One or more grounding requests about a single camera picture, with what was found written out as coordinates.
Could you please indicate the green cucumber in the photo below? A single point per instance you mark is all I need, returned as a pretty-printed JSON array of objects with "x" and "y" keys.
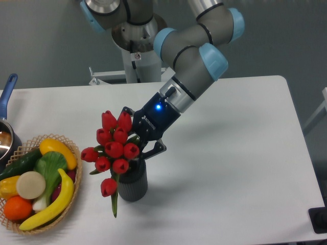
[{"x": 24, "y": 164}]

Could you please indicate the orange fruit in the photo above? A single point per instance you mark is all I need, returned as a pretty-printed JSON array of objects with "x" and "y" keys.
[{"x": 16, "y": 208}]

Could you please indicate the blue handled saucepan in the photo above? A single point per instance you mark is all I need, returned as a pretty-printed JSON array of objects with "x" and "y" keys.
[{"x": 9, "y": 139}]

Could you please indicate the beige round disc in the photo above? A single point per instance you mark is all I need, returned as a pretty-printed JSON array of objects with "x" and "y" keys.
[{"x": 30, "y": 185}]

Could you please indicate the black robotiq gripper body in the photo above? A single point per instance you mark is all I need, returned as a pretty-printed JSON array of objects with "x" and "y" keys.
[{"x": 154, "y": 118}]

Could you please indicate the red tulip bouquet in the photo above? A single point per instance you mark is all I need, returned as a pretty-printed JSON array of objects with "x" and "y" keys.
[{"x": 114, "y": 152}]

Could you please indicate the dark grey ribbed vase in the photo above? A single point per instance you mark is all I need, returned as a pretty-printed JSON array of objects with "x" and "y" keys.
[{"x": 133, "y": 184}]

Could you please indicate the yellow banana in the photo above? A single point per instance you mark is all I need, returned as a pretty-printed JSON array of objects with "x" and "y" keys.
[{"x": 55, "y": 208}]

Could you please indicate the yellow bell pepper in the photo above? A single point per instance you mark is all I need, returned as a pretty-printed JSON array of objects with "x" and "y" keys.
[{"x": 8, "y": 187}]

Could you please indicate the dark red vegetable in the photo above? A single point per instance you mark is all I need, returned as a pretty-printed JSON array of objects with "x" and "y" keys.
[{"x": 56, "y": 192}]

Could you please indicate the black device at table edge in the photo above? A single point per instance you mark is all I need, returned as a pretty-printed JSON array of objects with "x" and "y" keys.
[{"x": 318, "y": 219}]

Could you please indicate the green bok choy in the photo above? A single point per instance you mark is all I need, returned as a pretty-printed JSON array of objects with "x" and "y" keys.
[{"x": 48, "y": 166}]

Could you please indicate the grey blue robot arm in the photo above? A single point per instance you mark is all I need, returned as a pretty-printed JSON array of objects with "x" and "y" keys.
[{"x": 193, "y": 55}]

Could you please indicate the woven wicker basket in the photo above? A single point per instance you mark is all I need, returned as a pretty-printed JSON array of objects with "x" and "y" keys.
[{"x": 24, "y": 149}]

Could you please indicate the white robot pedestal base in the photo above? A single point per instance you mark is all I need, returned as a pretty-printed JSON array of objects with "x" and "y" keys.
[{"x": 141, "y": 63}]

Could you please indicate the white furniture piece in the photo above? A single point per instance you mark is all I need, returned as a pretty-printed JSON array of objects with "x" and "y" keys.
[{"x": 316, "y": 116}]

